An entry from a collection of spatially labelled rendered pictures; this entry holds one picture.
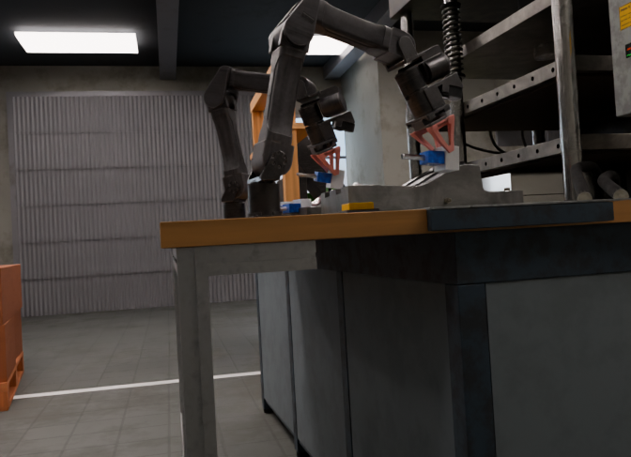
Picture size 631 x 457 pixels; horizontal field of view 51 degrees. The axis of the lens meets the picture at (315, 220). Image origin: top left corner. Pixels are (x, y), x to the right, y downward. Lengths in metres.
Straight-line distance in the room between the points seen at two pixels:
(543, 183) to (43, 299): 7.12
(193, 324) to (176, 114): 7.85
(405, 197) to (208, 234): 0.83
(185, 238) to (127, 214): 7.69
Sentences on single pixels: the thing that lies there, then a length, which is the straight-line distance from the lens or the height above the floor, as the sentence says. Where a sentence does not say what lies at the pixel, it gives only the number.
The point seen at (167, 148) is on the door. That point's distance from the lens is 8.74.
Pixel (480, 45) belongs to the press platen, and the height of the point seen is 1.50.
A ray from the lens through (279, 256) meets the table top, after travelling 1.03.
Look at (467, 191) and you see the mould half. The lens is 1.79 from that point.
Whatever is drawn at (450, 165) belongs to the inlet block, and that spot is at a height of 0.91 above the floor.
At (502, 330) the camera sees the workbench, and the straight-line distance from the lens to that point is 1.14.
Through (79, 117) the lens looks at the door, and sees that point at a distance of 8.86.
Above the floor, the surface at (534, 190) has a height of 0.89.
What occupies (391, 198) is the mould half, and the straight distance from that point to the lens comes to 1.70.
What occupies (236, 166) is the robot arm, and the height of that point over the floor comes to 0.98.
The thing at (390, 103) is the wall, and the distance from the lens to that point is 7.70.
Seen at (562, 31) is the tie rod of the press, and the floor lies 1.34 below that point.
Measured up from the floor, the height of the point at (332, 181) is 0.92.
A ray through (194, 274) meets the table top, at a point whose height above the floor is 0.72.
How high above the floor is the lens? 0.76
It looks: 2 degrees up
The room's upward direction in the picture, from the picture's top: 3 degrees counter-clockwise
